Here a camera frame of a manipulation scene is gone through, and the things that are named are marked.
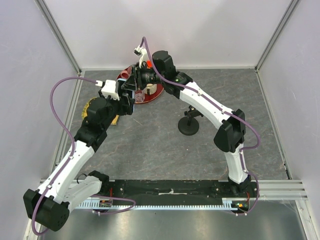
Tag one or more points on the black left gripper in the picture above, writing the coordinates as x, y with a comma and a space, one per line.
126, 109

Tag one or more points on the smartphone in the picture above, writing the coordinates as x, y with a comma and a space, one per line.
120, 90

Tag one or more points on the yellow bamboo tray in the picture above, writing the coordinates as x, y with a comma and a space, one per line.
86, 106

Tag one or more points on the black phone stand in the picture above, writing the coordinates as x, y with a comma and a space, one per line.
188, 125

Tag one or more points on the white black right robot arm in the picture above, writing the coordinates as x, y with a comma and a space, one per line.
159, 68

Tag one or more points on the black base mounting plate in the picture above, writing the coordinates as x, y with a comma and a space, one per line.
174, 192

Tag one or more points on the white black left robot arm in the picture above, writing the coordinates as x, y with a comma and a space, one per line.
53, 201

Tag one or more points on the orange bowl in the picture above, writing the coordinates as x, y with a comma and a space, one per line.
149, 64

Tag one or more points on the round red tray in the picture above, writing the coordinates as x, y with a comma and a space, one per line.
149, 98

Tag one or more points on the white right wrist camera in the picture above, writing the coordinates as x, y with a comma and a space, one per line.
142, 53

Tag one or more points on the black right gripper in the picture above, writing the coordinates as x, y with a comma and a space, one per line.
130, 84

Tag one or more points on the pink floral mug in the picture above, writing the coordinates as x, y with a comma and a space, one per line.
126, 73

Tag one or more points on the slotted grey cable duct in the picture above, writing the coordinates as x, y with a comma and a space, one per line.
97, 204

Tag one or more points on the cream ceramic mug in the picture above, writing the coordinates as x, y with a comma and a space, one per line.
150, 89

